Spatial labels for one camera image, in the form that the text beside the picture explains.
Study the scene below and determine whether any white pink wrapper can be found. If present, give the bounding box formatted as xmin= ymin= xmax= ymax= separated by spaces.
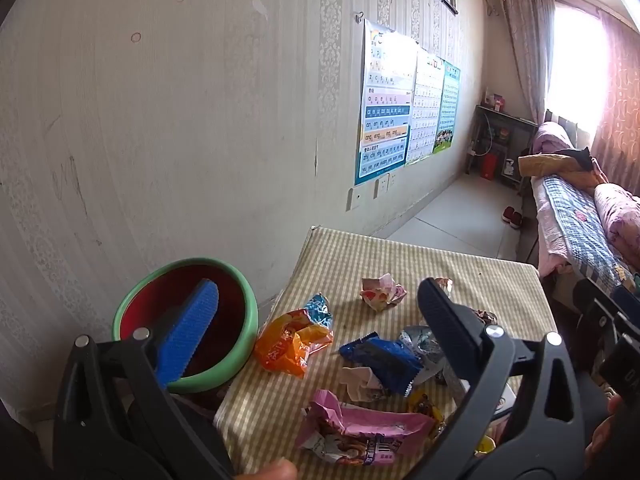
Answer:
xmin=360 ymin=273 xmax=407 ymax=312

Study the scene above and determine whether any person's left hand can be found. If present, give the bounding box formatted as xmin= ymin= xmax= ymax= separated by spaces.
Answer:
xmin=234 ymin=457 xmax=299 ymax=480

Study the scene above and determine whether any orange yellow cloth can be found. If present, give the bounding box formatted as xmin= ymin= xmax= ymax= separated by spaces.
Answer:
xmin=517 ymin=152 xmax=607 ymax=187

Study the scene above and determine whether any dark blue snack wrapper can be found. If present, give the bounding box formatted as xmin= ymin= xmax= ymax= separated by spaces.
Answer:
xmin=339 ymin=332 xmax=423 ymax=397

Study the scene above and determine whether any blue plaid bedsheet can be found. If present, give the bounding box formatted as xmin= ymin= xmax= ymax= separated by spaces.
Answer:
xmin=542 ymin=175 xmax=636 ymax=286

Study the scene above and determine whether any pink snack wrapper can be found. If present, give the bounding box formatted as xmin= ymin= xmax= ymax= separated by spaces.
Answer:
xmin=295 ymin=389 xmax=437 ymax=467

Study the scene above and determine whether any bed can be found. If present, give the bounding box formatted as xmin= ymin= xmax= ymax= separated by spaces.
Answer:
xmin=517 ymin=120 xmax=640 ymax=311

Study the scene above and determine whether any yellow brown snack wrapper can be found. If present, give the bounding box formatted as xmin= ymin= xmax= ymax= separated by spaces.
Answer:
xmin=407 ymin=392 xmax=447 ymax=432

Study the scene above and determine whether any window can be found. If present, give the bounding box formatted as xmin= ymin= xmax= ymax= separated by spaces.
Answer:
xmin=547 ymin=0 xmax=616 ymax=136

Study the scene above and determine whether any small light blue wrapper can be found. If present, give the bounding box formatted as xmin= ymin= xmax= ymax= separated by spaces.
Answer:
xmin=302 ymin=292 xmax=334 ymax=331

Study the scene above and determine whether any white table wall poster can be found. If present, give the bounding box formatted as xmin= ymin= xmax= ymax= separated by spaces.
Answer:
xmin=405 ymin=49 xmax=446 ymax=167

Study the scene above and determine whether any black garment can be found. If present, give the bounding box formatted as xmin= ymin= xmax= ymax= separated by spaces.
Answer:
xmin=555 ymin=147 xmax=596 ymax=171

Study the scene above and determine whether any orange snack wrapper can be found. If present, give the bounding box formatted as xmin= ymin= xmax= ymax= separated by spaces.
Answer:
xmin=254 ymin=308 xmax=335 ymax=380

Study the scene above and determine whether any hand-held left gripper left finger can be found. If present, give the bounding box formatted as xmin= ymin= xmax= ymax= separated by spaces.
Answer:
xmin=52 ymin=280 xmax=236 ymax=480

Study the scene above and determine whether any person's right hand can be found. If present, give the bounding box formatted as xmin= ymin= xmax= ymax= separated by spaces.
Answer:
xmin=584 ymin=394 xmax=627 ymax=468

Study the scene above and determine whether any white paper scrap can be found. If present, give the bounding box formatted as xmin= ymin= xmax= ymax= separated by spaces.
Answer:
xmin=340 ymin=366 xmax=386 ymax=403

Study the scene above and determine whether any blue letter wall poster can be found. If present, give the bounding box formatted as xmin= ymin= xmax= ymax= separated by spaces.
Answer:
xmin=354 ymin=19 xmax=418 ymax=187

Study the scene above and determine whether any silver foil wrapper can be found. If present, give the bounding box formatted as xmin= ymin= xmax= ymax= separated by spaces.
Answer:
xmin=400 ymin=325 xmax=447 ymax=386

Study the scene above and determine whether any pink pillow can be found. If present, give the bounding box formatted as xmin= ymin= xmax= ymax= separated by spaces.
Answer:
xmin=531 ymin=121 xmax=576 ymax=156

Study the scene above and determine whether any pink floral quilt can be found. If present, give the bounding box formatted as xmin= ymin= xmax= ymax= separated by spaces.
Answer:
xmin=595 ymin=183 xmax=640 ymax=271

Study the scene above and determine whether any dark metal shelf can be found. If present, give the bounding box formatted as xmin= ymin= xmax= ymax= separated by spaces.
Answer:
xmin=465 ymin=105 xmax=538 ymax=191

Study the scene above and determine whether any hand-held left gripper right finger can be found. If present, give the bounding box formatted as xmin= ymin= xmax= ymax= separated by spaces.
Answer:
xmin=400 ymin=277 xmax=587 ymax=480

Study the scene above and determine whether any sheer pink curtain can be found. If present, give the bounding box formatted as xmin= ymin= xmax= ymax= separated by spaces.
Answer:
xmin=500 ymin=0 xmax=556 ymax=126

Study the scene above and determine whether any green blue wall poster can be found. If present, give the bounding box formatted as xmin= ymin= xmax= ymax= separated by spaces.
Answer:
xmin=434 ymin=61 xmax=462 ymax=153

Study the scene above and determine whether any green red trash bin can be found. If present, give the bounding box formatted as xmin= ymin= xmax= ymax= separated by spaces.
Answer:
xmin=112 ymin=257 xmax=259 ymax=395

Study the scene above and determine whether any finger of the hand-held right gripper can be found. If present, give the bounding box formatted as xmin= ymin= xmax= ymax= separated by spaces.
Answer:
xmin=572 ymin=277 xmax=632 ymax=346

